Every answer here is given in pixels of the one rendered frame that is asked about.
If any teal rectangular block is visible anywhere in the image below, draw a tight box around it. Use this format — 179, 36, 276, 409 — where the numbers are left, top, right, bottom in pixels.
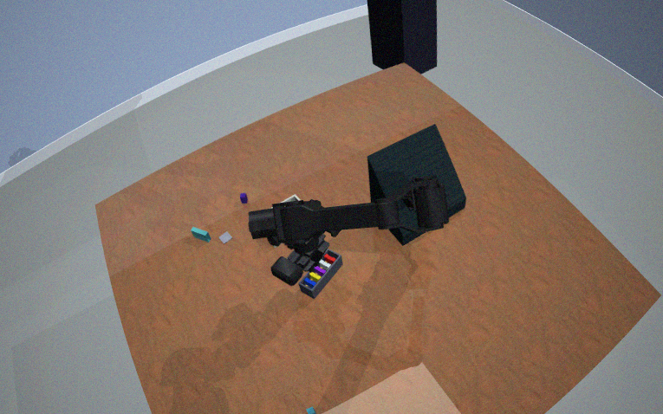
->
191, 227, 211, 243

